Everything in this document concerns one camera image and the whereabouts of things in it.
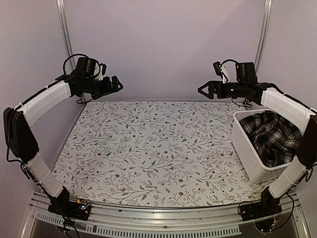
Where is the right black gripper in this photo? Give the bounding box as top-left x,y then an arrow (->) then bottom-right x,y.
199,80 -> 247,99

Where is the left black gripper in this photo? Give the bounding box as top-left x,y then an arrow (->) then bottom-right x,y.
80,75 -> 123,100

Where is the black white plaid skirt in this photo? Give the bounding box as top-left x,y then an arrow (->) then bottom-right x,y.
239,111 -> 302,168

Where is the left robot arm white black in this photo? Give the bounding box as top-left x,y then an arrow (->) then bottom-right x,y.
3,54 -> 123,215

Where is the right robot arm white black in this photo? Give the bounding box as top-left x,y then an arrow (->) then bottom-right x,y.
198,61 -> 317,216

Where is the white plastic laundry bin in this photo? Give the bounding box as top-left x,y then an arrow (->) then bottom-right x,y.
231,110 -> 295,183

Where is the floral patterned table cloth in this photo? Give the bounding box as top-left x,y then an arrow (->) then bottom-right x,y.
53,102 -> 268,207

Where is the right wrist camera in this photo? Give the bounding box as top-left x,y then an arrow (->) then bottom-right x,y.
213,61 -> 230,84

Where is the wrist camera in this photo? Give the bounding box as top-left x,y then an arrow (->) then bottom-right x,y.
213,61 -> 230,84
95,63 -> 106,81

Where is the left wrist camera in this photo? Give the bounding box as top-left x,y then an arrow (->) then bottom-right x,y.
95,63 -> 106,81

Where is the left aluminium frame post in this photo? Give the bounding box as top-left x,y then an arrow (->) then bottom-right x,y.
56,0 -> 73,57

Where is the aluminium frame post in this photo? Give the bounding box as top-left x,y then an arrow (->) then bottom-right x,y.
56,0 -> 73,57
255,0 -> 272,73

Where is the right aluminium frame post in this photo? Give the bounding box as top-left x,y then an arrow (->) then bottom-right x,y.
255,0 -> 272,73

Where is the front aluminium rail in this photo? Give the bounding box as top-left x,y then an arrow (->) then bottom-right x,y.
22,192 -> 312,238

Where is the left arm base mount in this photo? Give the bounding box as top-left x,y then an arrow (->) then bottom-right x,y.
48,197 -> 91,221

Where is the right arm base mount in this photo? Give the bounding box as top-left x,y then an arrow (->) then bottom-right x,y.
237,199 -> 282,221

